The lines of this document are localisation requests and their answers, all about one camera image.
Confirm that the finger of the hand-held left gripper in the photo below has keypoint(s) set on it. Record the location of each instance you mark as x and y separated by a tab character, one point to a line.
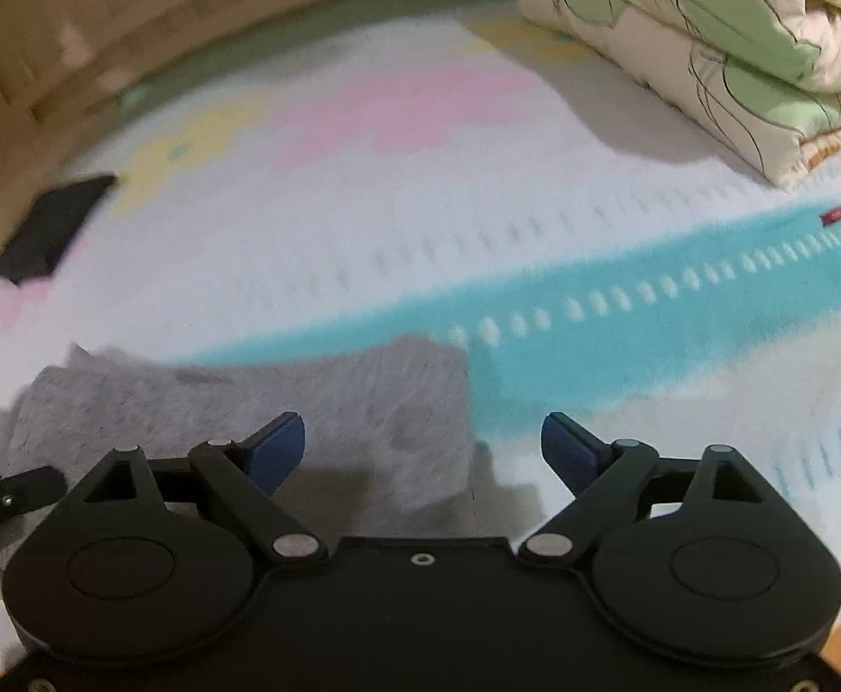
35	489

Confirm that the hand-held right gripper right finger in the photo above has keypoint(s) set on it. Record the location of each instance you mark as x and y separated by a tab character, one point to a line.
568	448

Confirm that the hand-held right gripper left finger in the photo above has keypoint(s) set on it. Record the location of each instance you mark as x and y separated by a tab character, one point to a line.
276	448

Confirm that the grey pants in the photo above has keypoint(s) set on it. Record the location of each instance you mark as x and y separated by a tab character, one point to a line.
362	404

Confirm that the black folded cloth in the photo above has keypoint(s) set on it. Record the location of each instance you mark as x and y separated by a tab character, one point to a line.
53	227

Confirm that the pastel printed bedsheet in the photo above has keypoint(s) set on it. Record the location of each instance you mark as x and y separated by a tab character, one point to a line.
463	194

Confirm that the cream floral quilt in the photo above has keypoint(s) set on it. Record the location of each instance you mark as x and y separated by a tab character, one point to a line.
752	14

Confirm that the wooden bed frame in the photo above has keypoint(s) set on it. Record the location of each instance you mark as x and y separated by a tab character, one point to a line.
103	14

